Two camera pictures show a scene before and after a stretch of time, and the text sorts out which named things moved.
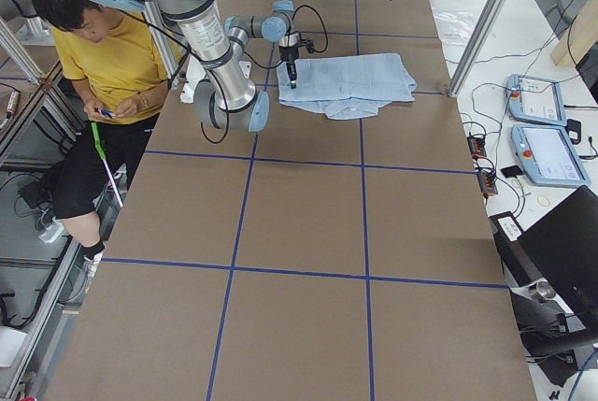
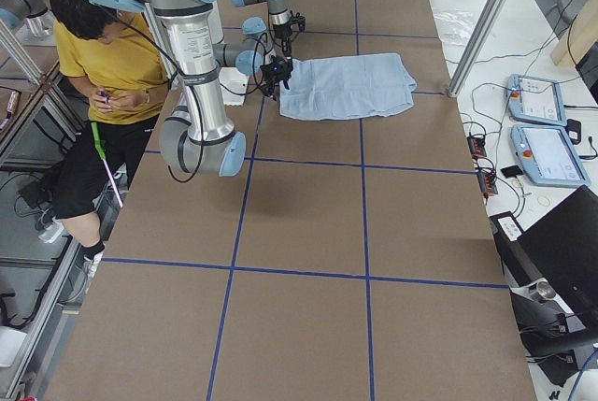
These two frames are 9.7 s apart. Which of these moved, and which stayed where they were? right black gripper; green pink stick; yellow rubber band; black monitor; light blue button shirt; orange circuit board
Moved: light blue button shirt; right black gripper
Stayed: green pink stick; yellow rubber band; black monitor; orange circuit board
